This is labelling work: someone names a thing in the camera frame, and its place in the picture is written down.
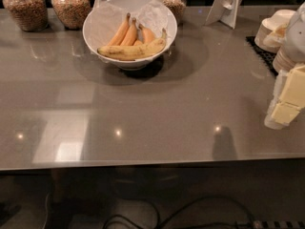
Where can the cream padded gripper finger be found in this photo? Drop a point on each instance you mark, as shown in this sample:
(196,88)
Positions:
(280,115)

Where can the black rubber mat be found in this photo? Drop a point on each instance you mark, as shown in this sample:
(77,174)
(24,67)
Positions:
(266,57)

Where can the stack of white paper bowls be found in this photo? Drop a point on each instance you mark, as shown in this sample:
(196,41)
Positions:
(272,30)

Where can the left orange-yellow banana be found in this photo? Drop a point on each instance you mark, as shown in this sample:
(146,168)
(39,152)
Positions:
(121,32)

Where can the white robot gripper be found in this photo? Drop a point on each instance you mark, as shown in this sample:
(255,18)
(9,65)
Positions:
(295,39)

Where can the far left glass cereal jar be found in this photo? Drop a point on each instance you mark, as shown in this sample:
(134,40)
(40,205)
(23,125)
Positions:
(29,15)

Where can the white paper bowl liner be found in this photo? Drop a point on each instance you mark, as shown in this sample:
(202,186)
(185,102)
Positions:
(106,17)

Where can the white sign stand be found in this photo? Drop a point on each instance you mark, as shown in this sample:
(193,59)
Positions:
(224,11)

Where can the black power strip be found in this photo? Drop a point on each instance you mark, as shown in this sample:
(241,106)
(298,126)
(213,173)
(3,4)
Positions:
(278,224)

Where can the white ceramic bowl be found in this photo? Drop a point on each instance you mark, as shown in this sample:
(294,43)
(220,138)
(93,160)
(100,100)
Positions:
(140,63)

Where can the small hidden banana piece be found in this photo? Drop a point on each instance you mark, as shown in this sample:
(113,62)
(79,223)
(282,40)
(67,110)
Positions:
(137,42)

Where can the spotted yellow banana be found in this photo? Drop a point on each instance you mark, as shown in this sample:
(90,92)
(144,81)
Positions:
(131,53)

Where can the orange-yellow banana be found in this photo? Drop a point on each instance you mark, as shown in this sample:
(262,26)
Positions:
(147,34)
(121,32)
(131,35)

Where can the right orange-yellow banana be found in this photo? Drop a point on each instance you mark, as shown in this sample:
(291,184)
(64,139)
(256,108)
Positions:
(147,34)

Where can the middle orange-yellow banana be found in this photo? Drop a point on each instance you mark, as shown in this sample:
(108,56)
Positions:
(131,35)

